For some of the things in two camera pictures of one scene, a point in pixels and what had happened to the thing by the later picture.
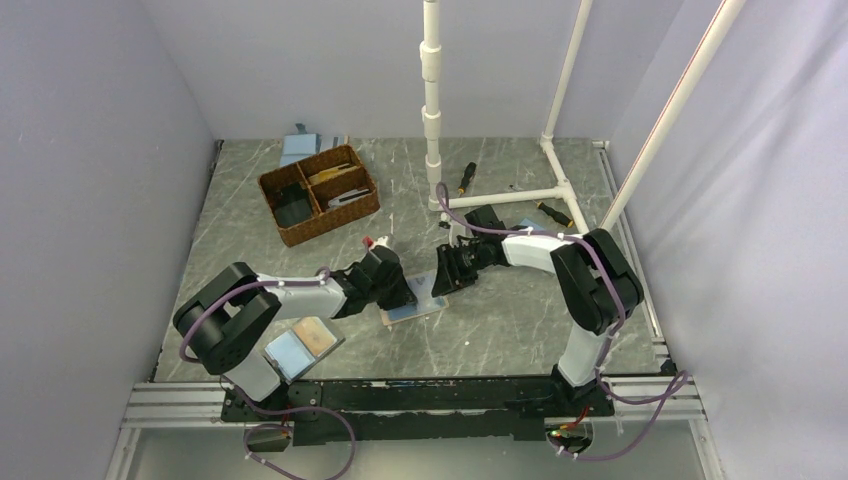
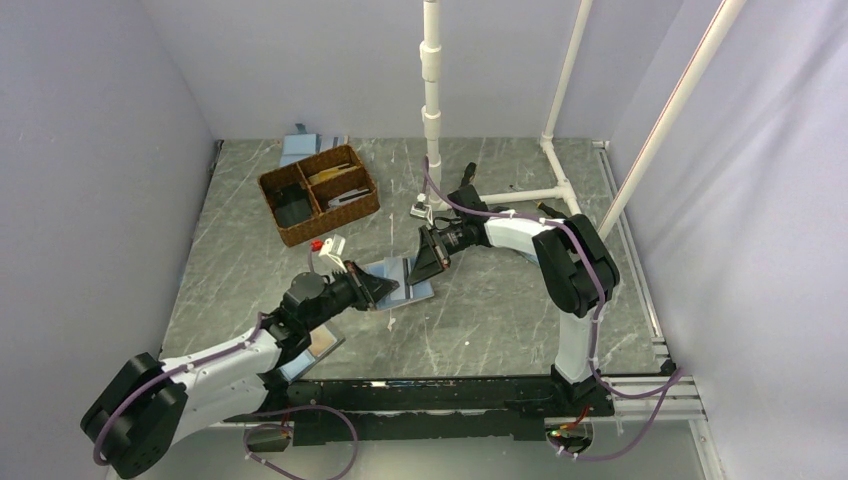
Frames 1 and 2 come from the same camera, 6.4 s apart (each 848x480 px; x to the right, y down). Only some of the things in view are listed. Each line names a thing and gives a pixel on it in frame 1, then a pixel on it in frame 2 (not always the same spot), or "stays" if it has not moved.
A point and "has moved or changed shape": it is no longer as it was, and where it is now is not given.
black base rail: [418, 410] stays
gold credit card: [329, 173] stays
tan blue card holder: [409, 311] has moved or changed shape
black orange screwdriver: [468, 173] stays
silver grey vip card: [348, 197] stays
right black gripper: [449, 277] -> [432, 258]
